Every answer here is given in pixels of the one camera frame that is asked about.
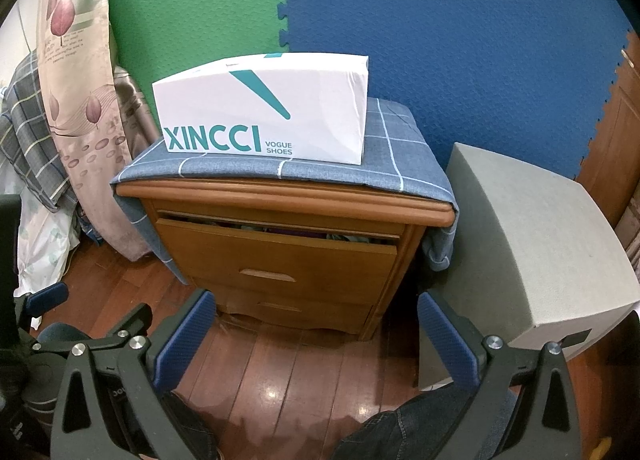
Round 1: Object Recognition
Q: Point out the wooden bottom drawer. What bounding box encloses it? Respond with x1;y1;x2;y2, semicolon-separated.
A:
193;278;380;340

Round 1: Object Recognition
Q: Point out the dark jeans leg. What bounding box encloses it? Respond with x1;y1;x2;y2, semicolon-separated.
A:
332;388;519;460

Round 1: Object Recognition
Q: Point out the white patterned bedding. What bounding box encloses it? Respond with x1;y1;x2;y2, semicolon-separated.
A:
14;190;79;298

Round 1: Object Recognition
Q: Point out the grey foam cube stool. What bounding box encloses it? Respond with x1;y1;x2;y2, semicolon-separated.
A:
434;144;639;358

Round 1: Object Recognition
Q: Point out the grey plaid blanket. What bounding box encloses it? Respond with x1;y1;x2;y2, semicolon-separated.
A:
1;52;77;212

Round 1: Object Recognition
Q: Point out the wooden nightstand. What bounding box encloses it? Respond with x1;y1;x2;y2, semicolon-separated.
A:
115;178;454;341

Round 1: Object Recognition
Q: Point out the brown wooden door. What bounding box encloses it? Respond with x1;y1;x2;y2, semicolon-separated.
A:
576;31;640;226

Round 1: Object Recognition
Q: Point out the brown satin curtain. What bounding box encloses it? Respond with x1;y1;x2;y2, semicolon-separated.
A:
114;66;162;157

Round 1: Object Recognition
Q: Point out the blue checked cloth cover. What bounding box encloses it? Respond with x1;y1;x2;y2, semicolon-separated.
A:
110;97;460;286

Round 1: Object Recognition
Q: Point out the pink floral curtain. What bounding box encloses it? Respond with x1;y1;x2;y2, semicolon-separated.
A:
37;0;149;261

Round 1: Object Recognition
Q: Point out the white XINCCI shoe box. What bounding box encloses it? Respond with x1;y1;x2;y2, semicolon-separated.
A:
152;53;369;164

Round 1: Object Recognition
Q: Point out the blue foam mat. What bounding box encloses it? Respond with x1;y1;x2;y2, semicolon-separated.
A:
279;0;631;177

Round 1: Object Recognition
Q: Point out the green foam mat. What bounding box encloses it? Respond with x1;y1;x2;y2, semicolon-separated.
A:
106;0;292;114

